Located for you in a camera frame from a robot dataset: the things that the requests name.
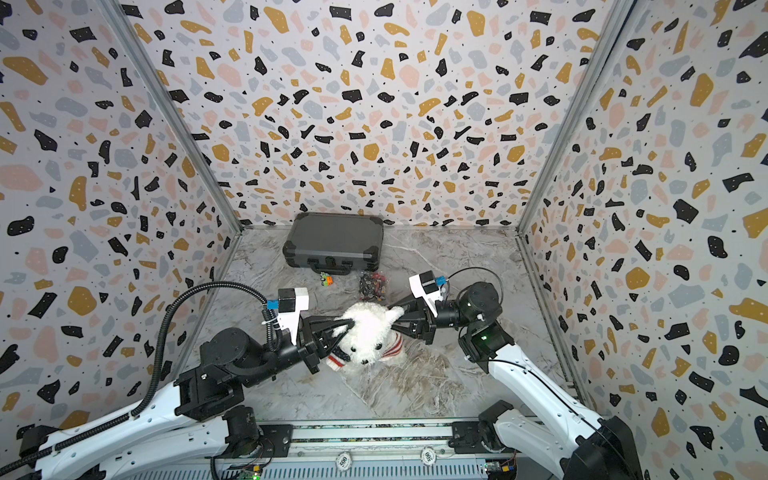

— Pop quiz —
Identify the small green orange toy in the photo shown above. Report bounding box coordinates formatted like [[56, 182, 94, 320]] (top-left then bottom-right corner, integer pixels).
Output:
[[320, 272, 334, 287]]

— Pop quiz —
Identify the aluminium mounting rail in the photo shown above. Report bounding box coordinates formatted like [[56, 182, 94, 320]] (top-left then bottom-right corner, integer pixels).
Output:
[[143, 418, 551, 479]]

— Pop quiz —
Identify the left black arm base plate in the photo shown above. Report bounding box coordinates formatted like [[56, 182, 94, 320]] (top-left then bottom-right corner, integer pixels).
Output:
[[222, 424, 294, 460]]

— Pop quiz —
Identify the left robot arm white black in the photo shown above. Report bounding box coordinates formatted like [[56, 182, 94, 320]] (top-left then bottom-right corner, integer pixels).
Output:
[[22, 317, 354, 479]]

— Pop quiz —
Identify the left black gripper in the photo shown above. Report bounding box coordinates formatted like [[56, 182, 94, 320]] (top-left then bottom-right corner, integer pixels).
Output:
[[244, 313, 358, 389]]

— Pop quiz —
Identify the white teddy bear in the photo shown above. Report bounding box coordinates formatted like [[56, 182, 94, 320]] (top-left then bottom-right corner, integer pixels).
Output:
[[339, 301, 404, 345]]

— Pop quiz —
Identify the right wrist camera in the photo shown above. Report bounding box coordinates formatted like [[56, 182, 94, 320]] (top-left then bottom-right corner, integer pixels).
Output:
[[408, 271, 448, 317]]

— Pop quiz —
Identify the dark grey hard case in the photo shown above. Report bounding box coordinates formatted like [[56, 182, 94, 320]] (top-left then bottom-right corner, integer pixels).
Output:
[[282, 212, 384, 276]]

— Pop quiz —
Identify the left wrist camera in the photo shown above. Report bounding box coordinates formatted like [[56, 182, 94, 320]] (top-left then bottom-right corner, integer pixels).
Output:
[[263, 287, 309, 345]]

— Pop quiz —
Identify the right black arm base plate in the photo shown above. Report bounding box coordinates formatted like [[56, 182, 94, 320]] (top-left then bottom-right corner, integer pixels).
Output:
[[448, 420, 513, 454]]

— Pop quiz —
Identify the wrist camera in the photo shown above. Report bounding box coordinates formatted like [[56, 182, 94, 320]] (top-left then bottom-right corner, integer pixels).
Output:
[[263, 287, 309, 345], [408, 271, 448, 317]]

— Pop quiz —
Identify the black corrugated cable conduit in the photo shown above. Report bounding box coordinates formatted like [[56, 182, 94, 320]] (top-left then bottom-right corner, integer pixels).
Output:
[[0, 280, 283, 476]]

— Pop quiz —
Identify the bag of toy bricks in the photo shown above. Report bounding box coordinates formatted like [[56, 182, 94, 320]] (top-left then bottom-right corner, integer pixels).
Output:
[[358, 271, 387, 302]]

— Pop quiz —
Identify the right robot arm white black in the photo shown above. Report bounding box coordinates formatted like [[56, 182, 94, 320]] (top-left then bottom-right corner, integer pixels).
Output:
[[392, 276, 643, 479]]

